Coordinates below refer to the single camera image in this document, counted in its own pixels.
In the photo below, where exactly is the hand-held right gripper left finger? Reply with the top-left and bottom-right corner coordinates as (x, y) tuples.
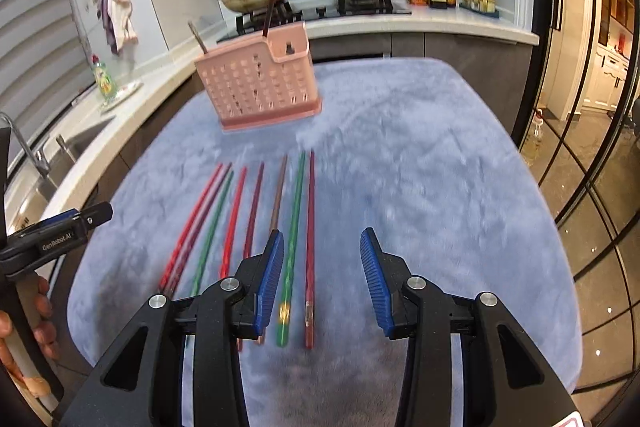
(60, 229), (286, 427)

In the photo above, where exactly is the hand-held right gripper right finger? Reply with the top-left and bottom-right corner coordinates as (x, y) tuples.
(359, 227), (576, 427)

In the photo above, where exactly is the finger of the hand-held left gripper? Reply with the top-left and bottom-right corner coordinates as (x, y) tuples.
(30, 201), (115, 237)

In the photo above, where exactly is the dark red chopstick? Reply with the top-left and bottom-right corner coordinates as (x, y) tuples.
(303, 149), (317, 351)

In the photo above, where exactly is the pink plastic utensil holder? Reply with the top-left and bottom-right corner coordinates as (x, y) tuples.
(194, 21), (323, 132)

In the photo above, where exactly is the person's left hand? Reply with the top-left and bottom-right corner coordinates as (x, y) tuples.
(0, 277), (59, 374)

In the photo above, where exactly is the steel sink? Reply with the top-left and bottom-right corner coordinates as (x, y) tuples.
(35, 114), (116, 202)

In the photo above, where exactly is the chrome faucet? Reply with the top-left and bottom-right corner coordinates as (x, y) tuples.
(0, 111), (52, 182)

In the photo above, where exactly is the floral plate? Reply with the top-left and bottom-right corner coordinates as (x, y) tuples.
(100, 81), (145, 112)

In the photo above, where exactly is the blue plush mat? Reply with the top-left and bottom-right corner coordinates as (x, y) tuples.
(65, 57), (583, 427)

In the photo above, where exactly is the green dish soap bottle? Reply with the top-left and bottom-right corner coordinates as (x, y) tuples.
(90, 54), (117, 102)

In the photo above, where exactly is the purple hanging cloth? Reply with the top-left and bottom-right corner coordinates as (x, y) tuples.
(99, 0), (121, 55)

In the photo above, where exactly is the white window blind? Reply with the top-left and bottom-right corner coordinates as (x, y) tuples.
(0, 0), (98, 148)

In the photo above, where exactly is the white hanging towel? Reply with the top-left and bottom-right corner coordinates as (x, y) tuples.
(107, 0), (138, 50)

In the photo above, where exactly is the black framed glass door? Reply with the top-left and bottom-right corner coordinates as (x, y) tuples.
(510, 0), (640, 408)

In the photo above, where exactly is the grey base cabinet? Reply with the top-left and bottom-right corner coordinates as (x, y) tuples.
(310, 32), (533, 138)

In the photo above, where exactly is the white kitchen counter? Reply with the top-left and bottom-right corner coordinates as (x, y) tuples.
(0, 2), (541, 228)

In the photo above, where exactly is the black gas stove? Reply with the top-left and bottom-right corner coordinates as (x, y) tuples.
(235, 0), (413, 32)

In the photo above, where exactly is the blue spice jar set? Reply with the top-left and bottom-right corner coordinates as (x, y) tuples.
(460, 0), (501, 18)

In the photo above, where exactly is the white sideboard cabinet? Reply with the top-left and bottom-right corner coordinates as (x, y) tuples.
(590, 42), (636, 112)

